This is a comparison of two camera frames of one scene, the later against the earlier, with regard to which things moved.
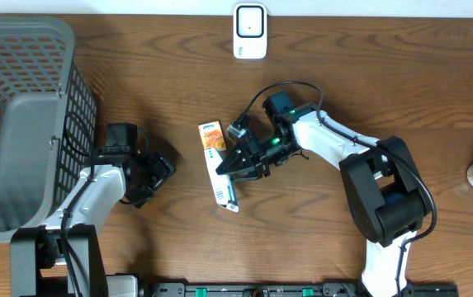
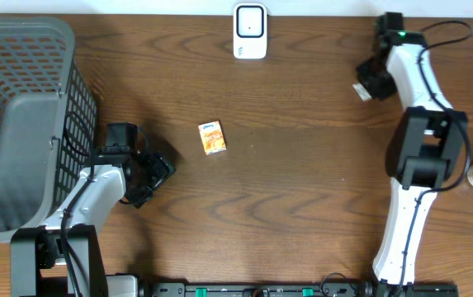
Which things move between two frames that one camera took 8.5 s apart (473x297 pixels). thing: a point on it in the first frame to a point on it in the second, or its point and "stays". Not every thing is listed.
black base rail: x=300 y=289 stays
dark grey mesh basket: x=35 y=122 stays
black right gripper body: x=264 y=153 to x=377 y=78
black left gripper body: x=147 y=171 stays
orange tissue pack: x=211 y=135 stays
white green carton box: x=222 y=190 to x=361 y=91
